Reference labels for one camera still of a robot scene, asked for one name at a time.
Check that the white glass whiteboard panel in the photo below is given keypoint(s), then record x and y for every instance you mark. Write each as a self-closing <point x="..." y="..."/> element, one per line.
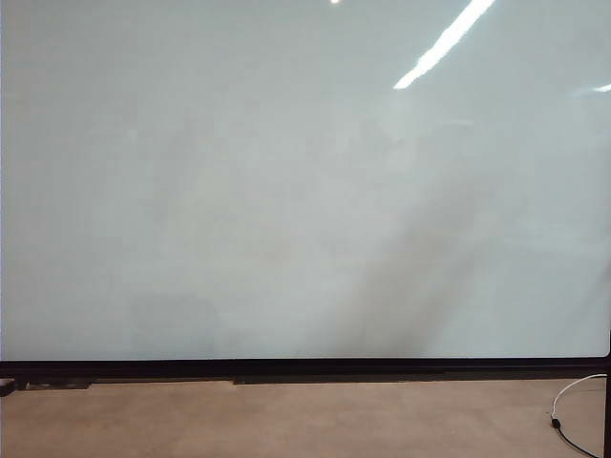
<point x="238" y="191"/>

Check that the small black box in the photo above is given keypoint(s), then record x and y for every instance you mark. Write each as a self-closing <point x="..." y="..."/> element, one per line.
<point x="6" y="387"/>

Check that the black whiteboard frame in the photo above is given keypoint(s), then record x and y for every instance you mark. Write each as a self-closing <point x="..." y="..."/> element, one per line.
<point x="305" y="368"/>

